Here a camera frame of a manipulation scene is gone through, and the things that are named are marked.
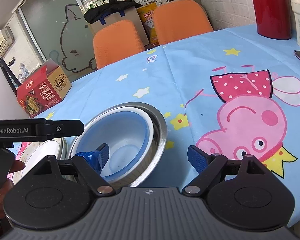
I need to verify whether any blue plastic bowl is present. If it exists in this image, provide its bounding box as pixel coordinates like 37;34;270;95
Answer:
76;110;151;182

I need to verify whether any stainless steel bowl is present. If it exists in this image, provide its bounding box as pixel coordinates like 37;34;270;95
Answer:
67;102;167;189

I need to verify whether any person's left hand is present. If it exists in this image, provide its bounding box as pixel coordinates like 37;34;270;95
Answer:
0;160;25;219

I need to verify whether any red cracker box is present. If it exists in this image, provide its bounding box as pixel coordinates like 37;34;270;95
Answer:
17;59;72;118

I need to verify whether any blue cartoon pig tablecloth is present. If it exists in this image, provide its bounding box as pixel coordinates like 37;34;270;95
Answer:
42;25;300;224

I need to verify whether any air conditioner unit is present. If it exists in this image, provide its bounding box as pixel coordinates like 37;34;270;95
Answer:
0;26;15;58

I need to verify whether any left orange chair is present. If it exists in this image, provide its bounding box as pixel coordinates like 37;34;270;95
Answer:
93;20;145;69

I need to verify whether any orange chair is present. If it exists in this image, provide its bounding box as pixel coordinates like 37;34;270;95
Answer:
153;0;213;45
93;20;145;69

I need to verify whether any right orange chair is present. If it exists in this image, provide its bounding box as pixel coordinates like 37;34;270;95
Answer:
153;0;213;45

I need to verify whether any brown paper bag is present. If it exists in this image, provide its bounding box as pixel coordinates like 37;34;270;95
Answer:
89;6;151;47

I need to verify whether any black cloth on bag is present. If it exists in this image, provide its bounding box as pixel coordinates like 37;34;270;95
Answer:
83;0;142;24

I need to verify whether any yellow snack bag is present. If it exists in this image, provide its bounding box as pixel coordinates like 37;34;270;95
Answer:
137;3;159;46

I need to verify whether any red thermos jug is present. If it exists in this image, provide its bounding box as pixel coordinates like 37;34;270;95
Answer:
253;0;292;40

